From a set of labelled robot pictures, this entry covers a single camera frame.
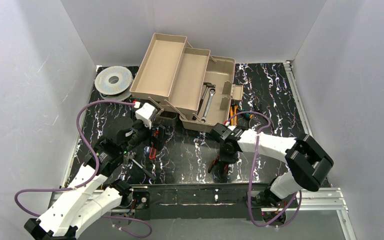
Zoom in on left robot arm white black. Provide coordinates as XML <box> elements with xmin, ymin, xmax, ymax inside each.
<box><xmin>24</xmin><ymin>117</ymin><xmax>154</xmax><ymax>240</ymax></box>

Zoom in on white filament spool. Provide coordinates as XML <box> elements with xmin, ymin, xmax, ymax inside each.
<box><xmin>94</xmin><ymin>66</ymin><xmax>133</xmax><ymax>102</ymax></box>

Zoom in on beige plastic tool box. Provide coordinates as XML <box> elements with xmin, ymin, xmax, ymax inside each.
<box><xmin>130</xmin><ymin>33</ymin><xmax>244</xmax><ymax>133</ymax></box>

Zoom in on orange yellow utility knife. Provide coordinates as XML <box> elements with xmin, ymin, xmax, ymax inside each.
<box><xmin>229</xmin><ymin>104</ymin><xmax>238</xmax><ymax>126</ymax></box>

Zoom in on black handled hammer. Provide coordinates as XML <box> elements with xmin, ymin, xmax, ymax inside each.
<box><xmin>197</xmin><ymin>82</ymin><xmax>216</xmax><ymax>113</ymax></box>

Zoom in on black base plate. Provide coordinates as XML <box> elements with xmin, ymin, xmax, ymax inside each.
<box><xmin>99</xmin><ymin>183</ymin><xmax>299</xmax><ymax>221</ymax></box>

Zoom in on orange black pliers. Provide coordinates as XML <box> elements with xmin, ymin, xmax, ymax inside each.
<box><xmin>207</xmin><ymin>158</ymin><xmax>229</xmax><ymax>175</ymax></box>

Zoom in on green handled screwdriver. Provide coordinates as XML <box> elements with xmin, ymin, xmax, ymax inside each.
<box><xmin>241</xmin><ymin>112</ymin><xmax>254</xmax><ymax>121</ymax></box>

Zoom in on red utility knife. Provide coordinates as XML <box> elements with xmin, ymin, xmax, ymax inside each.
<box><xmin>148</xmin><ymin>146</ymin><xmax>158</xmax><ymax>160</ymax></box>

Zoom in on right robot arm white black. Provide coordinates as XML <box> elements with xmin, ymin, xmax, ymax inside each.
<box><xmin>209</xmin><ymin>123</ymin><xmax>334</xmax><ymax>206</ymax></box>

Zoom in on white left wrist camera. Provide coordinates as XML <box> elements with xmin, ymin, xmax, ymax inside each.
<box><xmin>134</xmin><ymin>101</ymin><xmax>157</xmax><ymax>130</ymax></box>

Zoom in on steel combination wrench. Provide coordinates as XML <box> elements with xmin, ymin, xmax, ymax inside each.
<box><xmin>200</xmin><ymin>87</ymin><xmax>216</xmax><ymax>123</ymax></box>

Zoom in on aluminium frame rail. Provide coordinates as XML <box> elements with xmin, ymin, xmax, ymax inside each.
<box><xmin>41</xmin><ymin>188</ymin><xmax>357</xmax><ymax>240</ymax></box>

